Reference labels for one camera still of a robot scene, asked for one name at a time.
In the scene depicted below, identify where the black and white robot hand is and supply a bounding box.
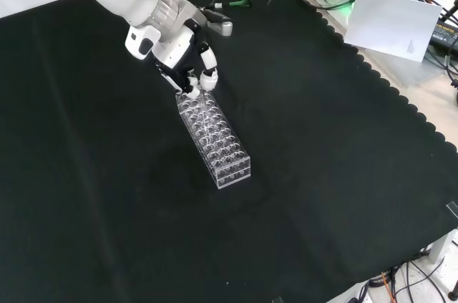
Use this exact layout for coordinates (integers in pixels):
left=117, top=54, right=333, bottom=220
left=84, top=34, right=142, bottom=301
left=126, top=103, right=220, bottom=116
left=124, top=19, right=220, bottom=100

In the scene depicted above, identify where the clear glass test tube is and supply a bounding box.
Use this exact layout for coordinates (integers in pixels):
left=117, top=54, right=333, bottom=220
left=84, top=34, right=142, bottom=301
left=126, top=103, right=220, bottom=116
left=198, top=88, right=210, bottom=128

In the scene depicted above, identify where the clear plastic test tube rack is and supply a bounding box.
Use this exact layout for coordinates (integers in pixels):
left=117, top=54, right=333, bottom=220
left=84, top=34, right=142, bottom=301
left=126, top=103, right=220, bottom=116
left=175, top=88, right=252, bottom=191

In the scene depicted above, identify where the black bench cloth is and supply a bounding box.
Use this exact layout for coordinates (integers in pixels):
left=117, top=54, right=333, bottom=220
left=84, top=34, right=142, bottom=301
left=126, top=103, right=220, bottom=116
left=0, top=0, right=458, bottom=303

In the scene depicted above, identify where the white paper sheet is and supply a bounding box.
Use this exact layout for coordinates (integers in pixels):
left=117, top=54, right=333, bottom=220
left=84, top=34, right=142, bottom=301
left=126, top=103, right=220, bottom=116
left=342, top=0, right=444, bottom=65

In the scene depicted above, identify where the black power adapter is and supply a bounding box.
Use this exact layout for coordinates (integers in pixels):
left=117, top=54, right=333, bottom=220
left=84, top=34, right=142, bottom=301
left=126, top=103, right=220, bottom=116
left=427, top=19, right=458, bottom=50

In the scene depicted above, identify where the white bench leg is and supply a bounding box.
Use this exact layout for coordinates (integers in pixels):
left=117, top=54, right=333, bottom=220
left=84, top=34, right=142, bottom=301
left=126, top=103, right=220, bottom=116
left=427, top=227, right=458, bottom=265

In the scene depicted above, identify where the orange cable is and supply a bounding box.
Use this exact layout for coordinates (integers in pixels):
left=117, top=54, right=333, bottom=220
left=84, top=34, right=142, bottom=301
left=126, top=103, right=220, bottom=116
left=379, top=270, right=399, bottom=303

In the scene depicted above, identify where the black floor cable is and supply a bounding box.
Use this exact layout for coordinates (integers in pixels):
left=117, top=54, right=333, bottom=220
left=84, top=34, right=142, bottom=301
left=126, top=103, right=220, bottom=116
left=357, top=254, right=458, bottom=303

